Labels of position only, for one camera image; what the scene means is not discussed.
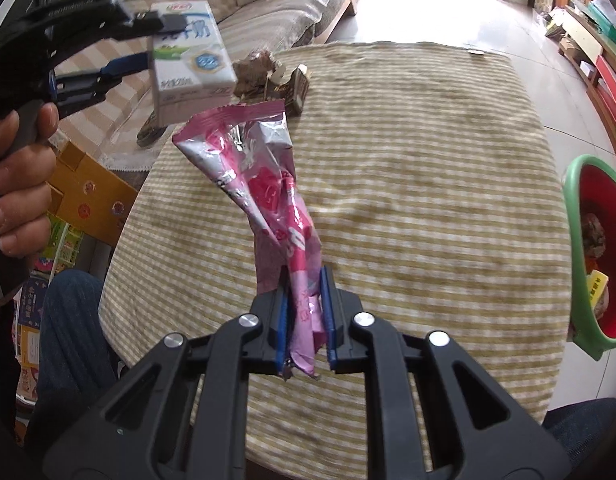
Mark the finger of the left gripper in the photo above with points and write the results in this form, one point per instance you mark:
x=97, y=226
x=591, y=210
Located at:
x=79, y=23
x=80, y=90

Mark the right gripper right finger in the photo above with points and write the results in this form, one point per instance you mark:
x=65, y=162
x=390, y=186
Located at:
x=432, y=412

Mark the long wooden tv cabinet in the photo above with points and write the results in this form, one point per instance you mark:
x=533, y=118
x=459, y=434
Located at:
x=593, y=58

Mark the brown paper ball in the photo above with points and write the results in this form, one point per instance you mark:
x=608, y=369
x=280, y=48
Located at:
x=254, y=71

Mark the dark brown cigarette pack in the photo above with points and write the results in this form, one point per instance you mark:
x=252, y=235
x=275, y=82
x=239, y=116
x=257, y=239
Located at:
x=293, y=92

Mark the person's left hand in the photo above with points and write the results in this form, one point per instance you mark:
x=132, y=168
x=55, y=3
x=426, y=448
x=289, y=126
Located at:
x=25, y=194

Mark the long pink snack wrapper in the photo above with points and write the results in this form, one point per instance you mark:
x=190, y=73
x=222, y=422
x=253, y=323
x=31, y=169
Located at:
x=246, y=150

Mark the green red trash bin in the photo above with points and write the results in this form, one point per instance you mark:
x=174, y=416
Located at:
x=590, y=198

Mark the white blue milk carton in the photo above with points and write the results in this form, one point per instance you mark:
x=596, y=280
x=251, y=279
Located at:
x=191, y=71

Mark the striped green tablecloth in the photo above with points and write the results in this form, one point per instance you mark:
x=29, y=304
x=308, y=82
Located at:
x=427, y=174

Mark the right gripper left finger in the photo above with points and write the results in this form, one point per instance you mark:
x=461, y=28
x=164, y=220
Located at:
x=181, y=412

